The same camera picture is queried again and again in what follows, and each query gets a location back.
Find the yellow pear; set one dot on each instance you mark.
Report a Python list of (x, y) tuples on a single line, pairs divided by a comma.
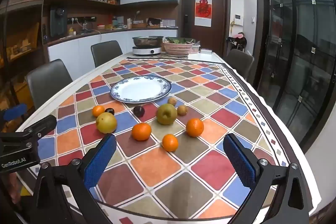
[(106, 123)]

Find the pile of pink black clothes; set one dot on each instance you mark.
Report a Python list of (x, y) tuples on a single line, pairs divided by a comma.
[(237, 40)]

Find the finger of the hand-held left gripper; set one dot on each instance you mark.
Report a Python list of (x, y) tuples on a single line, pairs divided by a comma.
[(14, 111), (39, 126)]

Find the white box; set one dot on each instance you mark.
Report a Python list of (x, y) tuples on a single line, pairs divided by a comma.
[(205, 51)]

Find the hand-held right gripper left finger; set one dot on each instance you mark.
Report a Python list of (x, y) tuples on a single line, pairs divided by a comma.
[(101, 161)]

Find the grey chair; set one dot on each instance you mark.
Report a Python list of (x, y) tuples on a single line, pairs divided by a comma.
[(106, 52), (48, 79), (240, 62)]

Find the red wall calendar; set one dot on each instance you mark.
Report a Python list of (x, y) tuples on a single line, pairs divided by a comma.
[(203, 10)]

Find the green apple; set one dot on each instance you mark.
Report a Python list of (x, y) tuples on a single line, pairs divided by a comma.
[(166, 113)]

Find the brown kiwi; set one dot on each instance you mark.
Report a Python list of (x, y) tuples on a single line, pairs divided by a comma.
[(182, 109), (172, 101)]

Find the glass sliding door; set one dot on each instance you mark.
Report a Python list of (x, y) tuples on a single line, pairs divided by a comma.
[(302, 56)]

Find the blue rimmed white plate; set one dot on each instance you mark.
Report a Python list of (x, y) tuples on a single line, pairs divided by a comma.
[(140, 88)]

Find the dark plum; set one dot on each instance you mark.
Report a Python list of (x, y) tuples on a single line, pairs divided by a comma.
[(109, 110), (138, 111)]

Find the black water dispenser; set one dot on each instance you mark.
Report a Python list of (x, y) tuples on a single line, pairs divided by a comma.
[(57, 20)]

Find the pink woven basket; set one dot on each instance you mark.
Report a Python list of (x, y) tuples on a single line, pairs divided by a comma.
[(178, 49)]

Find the green leafy vegetables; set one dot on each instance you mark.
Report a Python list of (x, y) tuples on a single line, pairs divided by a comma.
[(174, 40)]

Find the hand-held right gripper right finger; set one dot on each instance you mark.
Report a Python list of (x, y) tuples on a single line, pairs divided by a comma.
[(240, 163)]

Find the small white basket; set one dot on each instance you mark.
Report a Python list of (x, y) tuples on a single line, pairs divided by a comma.
[(197, 49)]

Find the orange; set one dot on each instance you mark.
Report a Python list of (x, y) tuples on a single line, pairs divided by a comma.
[(98, 110), (195, 127), (141, 131), (170, 142)]

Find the white intercom panel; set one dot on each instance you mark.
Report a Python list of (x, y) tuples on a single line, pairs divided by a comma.
[(238, 19)]

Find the steel pot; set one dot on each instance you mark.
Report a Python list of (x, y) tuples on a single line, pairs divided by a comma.
[(147, 41)]

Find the white base cabinets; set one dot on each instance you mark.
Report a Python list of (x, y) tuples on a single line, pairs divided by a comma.
[(78, 52)]

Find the dark wooden door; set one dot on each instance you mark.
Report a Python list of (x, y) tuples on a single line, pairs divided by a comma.
[(189, 37)]

